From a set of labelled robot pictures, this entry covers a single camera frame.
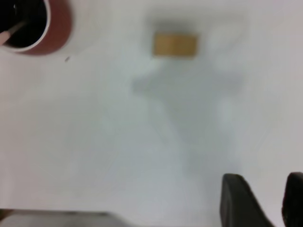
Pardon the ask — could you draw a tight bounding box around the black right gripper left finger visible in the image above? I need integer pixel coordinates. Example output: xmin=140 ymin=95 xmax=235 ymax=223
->
xmin=219 ymin=173 xmax=276 ymax=227

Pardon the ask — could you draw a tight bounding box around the wooden block with arch cutout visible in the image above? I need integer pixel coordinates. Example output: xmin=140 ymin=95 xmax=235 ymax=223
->
xmin=152 ymin=33 xmax=198 ymax=58

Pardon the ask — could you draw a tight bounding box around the red mug with white interior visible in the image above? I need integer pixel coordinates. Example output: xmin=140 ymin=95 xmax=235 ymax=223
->
xmin=0 ymin=0 xmax=73 ymax=56

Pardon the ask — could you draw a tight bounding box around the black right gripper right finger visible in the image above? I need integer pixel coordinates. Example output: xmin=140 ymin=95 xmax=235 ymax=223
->
xmin=282 ymin=172 xmax=303 ymax=227

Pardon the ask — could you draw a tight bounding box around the spoon with pink handle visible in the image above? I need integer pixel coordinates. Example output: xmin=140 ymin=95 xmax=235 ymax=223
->
xmin=0 ymin=20 xmax=28 ymax=46

